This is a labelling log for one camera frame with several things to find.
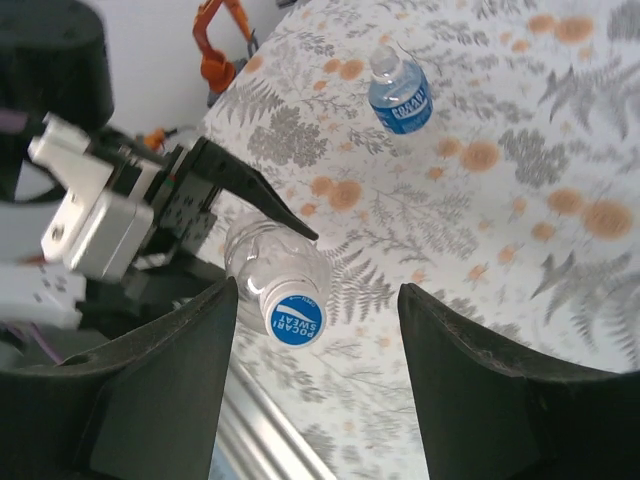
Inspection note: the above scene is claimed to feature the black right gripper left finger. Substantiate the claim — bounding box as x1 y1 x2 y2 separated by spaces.
0 277 240 480

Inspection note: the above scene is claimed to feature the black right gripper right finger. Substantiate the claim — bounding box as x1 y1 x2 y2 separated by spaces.
397 282 640 480

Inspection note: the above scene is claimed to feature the clear plastic bottle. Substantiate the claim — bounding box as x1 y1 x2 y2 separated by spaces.
222 209 334 346

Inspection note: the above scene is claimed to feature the white plastic bottle cap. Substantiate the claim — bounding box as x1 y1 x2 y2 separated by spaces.
249 277 329 347

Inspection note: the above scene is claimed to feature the blue label plastic bottle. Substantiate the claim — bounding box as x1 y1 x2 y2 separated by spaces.
367 43 435 136

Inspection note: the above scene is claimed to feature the grey floral tablecloth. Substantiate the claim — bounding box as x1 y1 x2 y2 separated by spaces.
199 0 640 480

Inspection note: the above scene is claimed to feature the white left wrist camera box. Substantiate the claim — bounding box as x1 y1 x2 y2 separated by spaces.
27 112 155 282

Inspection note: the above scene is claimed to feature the wide aluminium frame rail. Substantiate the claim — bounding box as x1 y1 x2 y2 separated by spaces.
219 359 341 480

